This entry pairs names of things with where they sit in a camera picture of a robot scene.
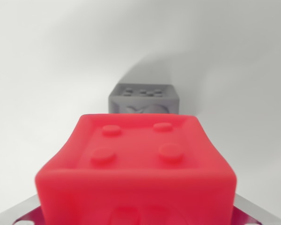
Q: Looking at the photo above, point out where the grey cube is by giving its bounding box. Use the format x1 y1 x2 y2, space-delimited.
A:
108 83 180 115

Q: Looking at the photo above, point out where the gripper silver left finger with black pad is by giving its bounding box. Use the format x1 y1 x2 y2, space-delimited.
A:
0 195 46 225

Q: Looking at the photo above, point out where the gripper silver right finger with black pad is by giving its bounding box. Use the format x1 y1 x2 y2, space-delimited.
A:
230 194 281 225

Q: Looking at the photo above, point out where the red cube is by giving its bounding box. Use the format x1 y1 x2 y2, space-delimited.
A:
34 113 237 225

